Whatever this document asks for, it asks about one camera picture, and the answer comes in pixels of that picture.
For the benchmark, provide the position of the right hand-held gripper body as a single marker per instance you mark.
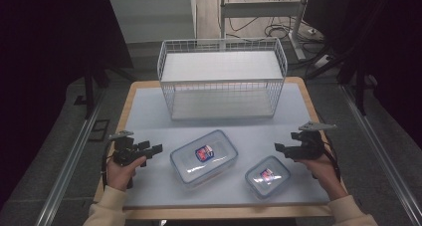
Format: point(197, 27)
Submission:
point(307, 148)

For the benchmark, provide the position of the white metal desk frame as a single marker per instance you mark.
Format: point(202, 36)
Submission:
point(262, 9)

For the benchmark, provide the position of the person's right hand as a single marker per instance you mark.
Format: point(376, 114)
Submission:
point(320, 173)

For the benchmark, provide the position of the black stand leg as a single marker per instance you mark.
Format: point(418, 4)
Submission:
point(90, 90)

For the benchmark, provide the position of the person's left hand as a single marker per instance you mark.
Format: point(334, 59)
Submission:
point(120, 174)

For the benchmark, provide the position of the black floor plate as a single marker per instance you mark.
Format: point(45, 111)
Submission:
point(99, 129)

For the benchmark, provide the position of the metal floor rail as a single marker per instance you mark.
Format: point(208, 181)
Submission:
point(381, 153)
point(66, 173)

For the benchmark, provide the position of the white panel board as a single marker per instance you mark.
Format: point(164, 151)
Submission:
point(152, 17)

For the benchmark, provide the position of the small clear lidded food container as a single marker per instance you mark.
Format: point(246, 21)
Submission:
point(267, 177)

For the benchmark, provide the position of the large clear lidded food container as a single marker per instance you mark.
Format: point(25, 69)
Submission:
point(204, 158)

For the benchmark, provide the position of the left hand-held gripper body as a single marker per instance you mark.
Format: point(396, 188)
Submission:
point(124, 153)

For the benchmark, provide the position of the light blue table mat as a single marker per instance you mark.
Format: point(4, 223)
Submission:
point(232, 133)

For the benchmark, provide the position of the white power strip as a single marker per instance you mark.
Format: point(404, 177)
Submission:
point(321, 61)

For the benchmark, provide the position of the dark curtain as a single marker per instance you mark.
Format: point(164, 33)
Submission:
point(49, 53)
point(381, 46)

